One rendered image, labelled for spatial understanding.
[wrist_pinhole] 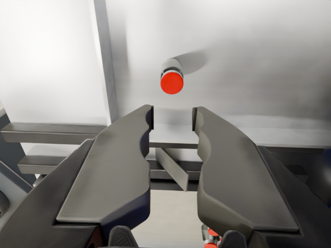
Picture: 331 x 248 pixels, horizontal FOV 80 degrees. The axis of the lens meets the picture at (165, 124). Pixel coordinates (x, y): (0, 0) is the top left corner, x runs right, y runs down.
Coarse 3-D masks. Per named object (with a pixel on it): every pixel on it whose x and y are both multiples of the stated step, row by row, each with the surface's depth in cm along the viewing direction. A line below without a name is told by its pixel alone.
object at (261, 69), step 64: (128, 0) 18; (192, 0) 18; (256, 0) 18; (320, 0) 18; (128, 64) 21; (192, 64) 21; (256, 64) 21; (320, 64) 21; (256, 128) 25; (320, 128) 25
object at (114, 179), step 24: (120, 120) 10; (144, 120) 10; (96, 144) 9; (120, 144) 9; (144, 144) 10; (96, 168) 7; (120, 168) 7; (144, 168) 7; (72, 192) 6; (96, 192) 6; (120, 192) 6; (144, 192) 7; (72, 216) 6; (96, 216) 6; (120, 216) 6; (144, 216) 7
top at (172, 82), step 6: (168, 72) 17; (174, 72) 17; (162, 78) 17; (168, 78) 17; (174, 78) 17; (180, 78) 17; (162, 84) 18; (168, 84) 18; (174, 84) 18; (180, 84) 17; (168, 90) 18; (174, 90) 18; (180, 90) 18
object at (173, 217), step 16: (160, 192) 32; (176, 192) 27; (192, 192) 27; (160, 208) 34; (176, 208) 34; (192, 208) 34; (144, 224) 37; (160, 224) 37; (176, 224) 37; (192, 224) 37; (144, 240) 40; (160, 240) 40; (176, 240) 40; (192, 240) 40
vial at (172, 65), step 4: (168, 60) 20; (172, 60) 20; (176, 60) 20; (164, 64) 20; (168, 64) 19; (172, 64) 19; (176, 64) 19; (180, 64) 20; (164, 68) 19; (168, 68) 18; (172, 68) 18; (176, 68) 18; (180, 68) 19; (164, 72) 18; (180, 72) 18
